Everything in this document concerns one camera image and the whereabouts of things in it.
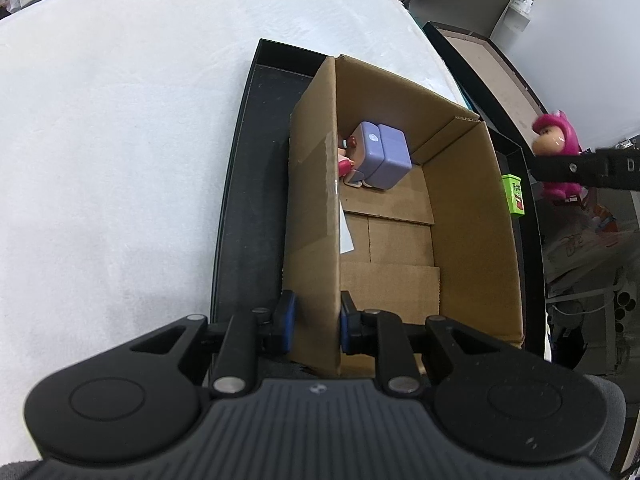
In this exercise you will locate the brown-haired doll figurine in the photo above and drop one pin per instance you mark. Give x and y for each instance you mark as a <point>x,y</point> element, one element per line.
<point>345,165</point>

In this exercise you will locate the purple cube toy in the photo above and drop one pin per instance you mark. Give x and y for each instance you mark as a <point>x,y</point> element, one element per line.
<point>379,155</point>

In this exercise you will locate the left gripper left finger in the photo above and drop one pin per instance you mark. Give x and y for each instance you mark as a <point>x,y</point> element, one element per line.
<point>264,332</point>

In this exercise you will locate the brown cardboard box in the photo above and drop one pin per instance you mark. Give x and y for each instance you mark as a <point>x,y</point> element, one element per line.
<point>439,242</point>

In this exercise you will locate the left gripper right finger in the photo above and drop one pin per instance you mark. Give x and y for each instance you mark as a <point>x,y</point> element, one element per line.
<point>390,342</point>

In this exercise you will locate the white paper slip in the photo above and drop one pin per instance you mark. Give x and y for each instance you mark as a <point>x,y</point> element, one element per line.
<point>346,244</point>

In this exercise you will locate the green toy tin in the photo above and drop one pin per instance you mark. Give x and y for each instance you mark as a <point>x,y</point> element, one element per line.
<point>512,186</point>

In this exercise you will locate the black framed board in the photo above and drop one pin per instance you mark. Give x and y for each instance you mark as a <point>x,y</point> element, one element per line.
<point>489,82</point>

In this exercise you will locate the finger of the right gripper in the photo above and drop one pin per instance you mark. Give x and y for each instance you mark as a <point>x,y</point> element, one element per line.
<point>604,168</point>

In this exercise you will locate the pink hooded figurine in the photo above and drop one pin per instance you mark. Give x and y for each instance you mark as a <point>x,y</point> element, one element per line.
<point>556,136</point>

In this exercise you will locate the black shallow tray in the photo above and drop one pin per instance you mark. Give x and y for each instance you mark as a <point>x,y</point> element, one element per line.
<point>250,243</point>

